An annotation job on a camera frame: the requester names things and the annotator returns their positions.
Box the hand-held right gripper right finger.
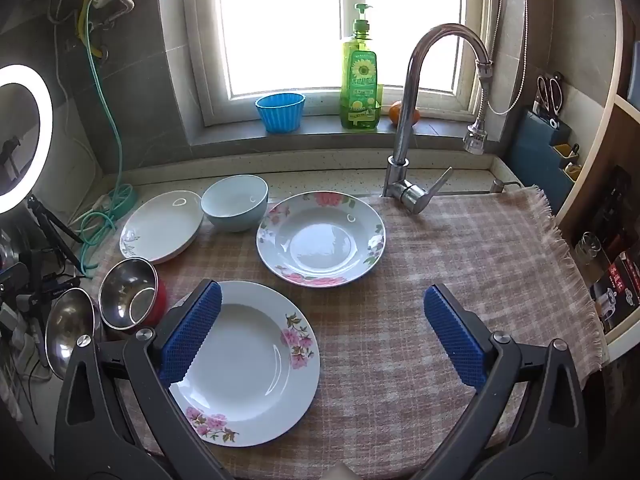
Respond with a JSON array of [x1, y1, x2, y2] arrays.
[[424, 282, 591, 480]]

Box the orange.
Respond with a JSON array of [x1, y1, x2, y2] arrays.
[[389, 101, 422, 127]]

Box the blue fluted silicone cup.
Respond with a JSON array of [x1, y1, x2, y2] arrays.
[[255, 93, 306, 134]]

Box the plain steel bowl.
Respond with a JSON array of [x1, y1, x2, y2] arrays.
[[45, 287, 98, 380]]

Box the blue knife holder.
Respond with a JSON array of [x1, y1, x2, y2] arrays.
[[507, 105, 583, 203]]

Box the white oval plate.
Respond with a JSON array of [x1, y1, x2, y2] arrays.
[[119, 190, 205, 265]]

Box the wooden shelf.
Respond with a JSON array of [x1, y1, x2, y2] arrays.
[[552, 0, 640, 361]]

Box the green dish soap bottle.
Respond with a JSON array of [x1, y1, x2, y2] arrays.
[[340, 3, 383, 133]]

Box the pink checkered cloth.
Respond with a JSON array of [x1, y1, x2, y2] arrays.
[[92, 185, 608, 480]]

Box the red steel bowl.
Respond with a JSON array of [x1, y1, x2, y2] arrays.
[[98, 257, 167, 332]]

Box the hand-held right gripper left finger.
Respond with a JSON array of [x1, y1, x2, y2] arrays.
[[52, 280, 236, 480]]

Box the drinking glass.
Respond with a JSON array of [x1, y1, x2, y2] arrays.
[[575, 232, 601, 267]]

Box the light blue bowl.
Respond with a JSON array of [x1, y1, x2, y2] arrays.
[[201, 175, 269, 233]]

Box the black camera rig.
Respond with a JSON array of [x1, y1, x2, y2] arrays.
[[0, 245, 86, 321]]

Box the chrome faucet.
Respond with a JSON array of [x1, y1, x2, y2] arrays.
[[382, 23, 493, 216]]

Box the black scissors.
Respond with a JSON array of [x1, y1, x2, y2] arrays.
[[536, 74, 563, 128]]

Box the yellow pipe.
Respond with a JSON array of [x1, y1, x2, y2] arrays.
[[77, 0, 108, 61]]

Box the black tripod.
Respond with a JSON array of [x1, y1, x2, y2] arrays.
[[27, 195, 86, 276]]

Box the metal bead chain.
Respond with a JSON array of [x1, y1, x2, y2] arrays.
[[487, 0, 530, 115]]

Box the white window frame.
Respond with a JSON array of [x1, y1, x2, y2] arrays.
[[182, 0, 501, 126]]

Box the rose-rimmed white floral plate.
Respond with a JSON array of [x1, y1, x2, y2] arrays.
[[256, 191, 387, 288]]

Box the green hose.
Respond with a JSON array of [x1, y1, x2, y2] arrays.
[[77, 0, 136, 276]]

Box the small-flower white floral plate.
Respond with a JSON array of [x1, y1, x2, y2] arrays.
[[167, 280, 321, 447]]

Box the faucet sprayer head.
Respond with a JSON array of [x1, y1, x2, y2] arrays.
[[462, 77, 493, 156]]

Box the ring light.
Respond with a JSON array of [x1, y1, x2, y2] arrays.
[[0, 64, 54, 213]]

